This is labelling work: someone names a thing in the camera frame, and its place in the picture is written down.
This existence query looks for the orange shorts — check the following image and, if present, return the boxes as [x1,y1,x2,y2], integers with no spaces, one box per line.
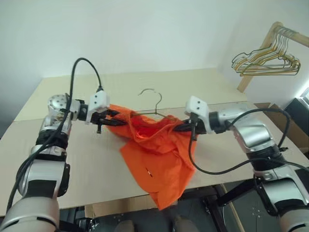
[106,103,200,210]

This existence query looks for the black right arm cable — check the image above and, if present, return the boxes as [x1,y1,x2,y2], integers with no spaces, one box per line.
[187,107,309,175]

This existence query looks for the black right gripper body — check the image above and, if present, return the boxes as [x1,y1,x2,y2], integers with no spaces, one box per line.
[189,117,208,135]

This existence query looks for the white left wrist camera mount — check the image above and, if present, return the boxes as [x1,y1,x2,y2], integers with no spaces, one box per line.
[84,90,111,125]

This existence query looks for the wire clothes hanger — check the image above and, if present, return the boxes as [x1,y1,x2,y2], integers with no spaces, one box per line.
[130,88,178,121]

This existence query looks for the brown cardboard box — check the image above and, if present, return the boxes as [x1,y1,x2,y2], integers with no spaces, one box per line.
[253,102,309,155]

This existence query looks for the black table frame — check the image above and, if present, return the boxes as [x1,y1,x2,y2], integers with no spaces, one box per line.
[202,180,261,232]

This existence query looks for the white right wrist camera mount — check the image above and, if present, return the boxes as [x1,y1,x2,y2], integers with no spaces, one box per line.
[185,95,215,134]

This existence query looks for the black box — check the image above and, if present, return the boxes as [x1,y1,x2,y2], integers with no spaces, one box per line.
[284,96,309,117]

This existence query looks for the bunch of wire hangers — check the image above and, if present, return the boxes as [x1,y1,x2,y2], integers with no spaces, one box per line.
[231,27,297,77]

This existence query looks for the wooden clothes rack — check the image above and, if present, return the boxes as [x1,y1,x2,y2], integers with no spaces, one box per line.
[237,21,309,93]

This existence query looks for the cardboard sheet under table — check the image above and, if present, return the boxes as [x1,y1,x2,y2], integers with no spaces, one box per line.
[84,193,160,219]

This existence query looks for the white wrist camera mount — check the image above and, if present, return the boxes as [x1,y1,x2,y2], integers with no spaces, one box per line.
[185,95,215,134]
[84,90,111,125]

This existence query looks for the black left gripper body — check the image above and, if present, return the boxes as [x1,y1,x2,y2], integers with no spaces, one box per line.
[90,111,109,134]

